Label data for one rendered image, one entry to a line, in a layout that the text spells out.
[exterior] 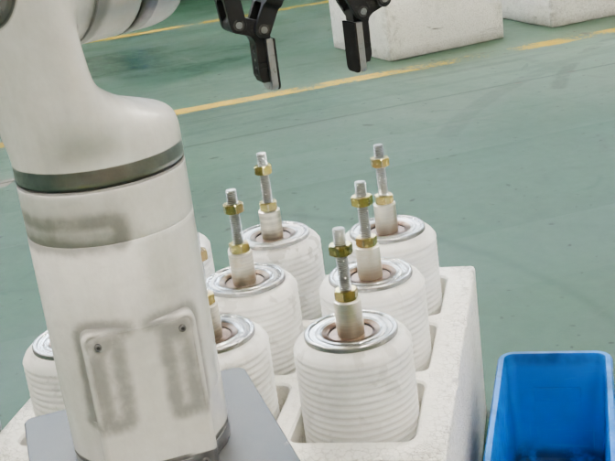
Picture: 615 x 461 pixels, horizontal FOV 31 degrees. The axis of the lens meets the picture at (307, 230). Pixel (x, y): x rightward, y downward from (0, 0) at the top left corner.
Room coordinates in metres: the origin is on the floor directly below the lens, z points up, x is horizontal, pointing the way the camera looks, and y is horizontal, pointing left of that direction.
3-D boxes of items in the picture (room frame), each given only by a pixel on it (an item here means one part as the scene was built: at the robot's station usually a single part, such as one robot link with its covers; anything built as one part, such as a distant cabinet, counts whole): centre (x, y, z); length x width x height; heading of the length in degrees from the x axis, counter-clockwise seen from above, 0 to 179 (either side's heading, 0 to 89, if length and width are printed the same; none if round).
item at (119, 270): (0.59, 0.11, 0.39); 0.09 x 0.09 x 0.17; 15
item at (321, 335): (0.82, -0.02, 0.25); 0.08 x 0.08 x 0.01
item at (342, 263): (0.82, -0.02, 0.30); 0.01 x 0.01 x 0.08
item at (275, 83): (0.81, 0.01, 0.48); 0.02 x 0.01 x 0.04; 20
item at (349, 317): (0.82, -0.02, 0.26); 0.02 x 0.02 x 0.03
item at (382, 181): (1.05, -0.08, 0.30); 0.01 x 0.01 x 0.08
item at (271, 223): (1.08, 0.04, 0.26); 0.02 x 0.02 x 0.03
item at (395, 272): (0.93, -0.05, 0.25); 0.08 x 0.08 x 0.01
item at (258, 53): (0.80, 0.02, 0.49); 0.03 x 0.01 x 0.05; 110
